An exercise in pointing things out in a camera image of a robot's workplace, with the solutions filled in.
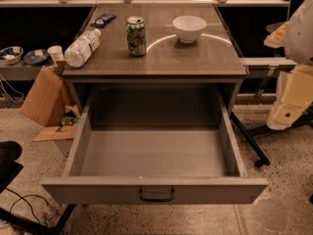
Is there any green snack bag on floor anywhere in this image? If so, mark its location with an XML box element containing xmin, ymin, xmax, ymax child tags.
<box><xmin>61</xmin><ymin>116</ymin><xmax>79</xmax><ymax>126</ymax></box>

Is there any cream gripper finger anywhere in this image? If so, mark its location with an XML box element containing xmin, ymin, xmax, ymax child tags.
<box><xmin>264</xmin><ymin>22</ymin><xmax>289</xmax><ymax>48</ymax></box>
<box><xmin>267</xmin><ymin>65</ymin><xmax>313</xmax><ymax>130</ymax></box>

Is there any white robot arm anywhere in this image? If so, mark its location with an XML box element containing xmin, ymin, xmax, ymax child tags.
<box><xmin>264</xmin><ymin>0</ymin><xmax>313</xmax><ymax>130</ymax></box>

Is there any black stand leg with wheel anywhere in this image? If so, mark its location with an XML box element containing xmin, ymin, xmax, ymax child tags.
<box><xmin>230</xmin><ymin>113</ymin><xmax>270</xmax><ymax>167</ymax></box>

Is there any dark blue bowl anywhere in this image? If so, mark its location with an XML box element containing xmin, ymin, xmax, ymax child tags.
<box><xmin>23</xmin><ymin>49</ymin><xmax>49</xmax><ymax>66</ymax></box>

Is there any grey cabinet desk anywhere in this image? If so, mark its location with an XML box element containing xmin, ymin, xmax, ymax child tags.
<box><xmin>63</xmin><ymin>3</ymin><xmax>247</xmax><ymax>107</ymax></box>

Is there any grey open top drawer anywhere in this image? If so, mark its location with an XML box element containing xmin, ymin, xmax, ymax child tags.
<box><xmin>42</xmin><ymin>84</ymin><xmax>268</xmax><ymax>205</ymax></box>

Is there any patterned bowl far left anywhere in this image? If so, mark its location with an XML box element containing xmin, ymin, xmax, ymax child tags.
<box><xmin>0</xmin><ymin>46</ymin><xmax>23</xmax><ymax>65</ymax></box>

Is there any brown cardboard box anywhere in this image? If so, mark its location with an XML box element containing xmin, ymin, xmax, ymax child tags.
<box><xmin>19</xmin><ymin>65</ymin><xmax>75</xmax><ymax>127</ymax></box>

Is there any black drawer handle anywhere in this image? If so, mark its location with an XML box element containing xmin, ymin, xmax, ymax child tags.
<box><xmin>138</xmin><ymin>189</ymin><xmax>175</xmax><ymax>203</ymax></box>

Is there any white paper cup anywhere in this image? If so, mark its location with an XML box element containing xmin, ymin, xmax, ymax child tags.
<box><xmin>47</xmin><ymin>45</ymin><xmax>64</xmax><ymax>62</ymax></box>

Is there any clear plastic water bottle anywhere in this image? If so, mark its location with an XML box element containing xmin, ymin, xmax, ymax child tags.
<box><xmin>65</xmin><ymin>29</ymin><xmax>101</xmax><ymax>68</ymax></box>

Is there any white ceramic bowl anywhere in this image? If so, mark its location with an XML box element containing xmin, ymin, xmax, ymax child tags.
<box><xmin>172</xmin><ymin>16</ymin><xmax>206</xmax><ymax>43</ymax></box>

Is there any black floor cable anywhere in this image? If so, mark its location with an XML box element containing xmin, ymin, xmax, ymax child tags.
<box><xmin>0</xmin><ymin>186</ymin><xmax>58</xmax><ymax>227</ymax></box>

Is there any dark blue snack packet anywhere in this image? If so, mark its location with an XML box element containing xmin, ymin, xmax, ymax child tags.
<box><xmin>91</xmin><ymin>14</ymin><xmax>115</xmax><ymax>28</ymax></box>

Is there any green soda can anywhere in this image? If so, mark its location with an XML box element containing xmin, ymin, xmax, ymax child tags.
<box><xmin>126</xmin><ymin>16</ymin><xmax>146</xmax><ymax>56</ymax></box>

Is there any black chair at left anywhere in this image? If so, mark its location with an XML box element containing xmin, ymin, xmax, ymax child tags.
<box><xmin>0</xmin><ymin>141</ymin><xmax>22</xmax><ymax>193</ymax></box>

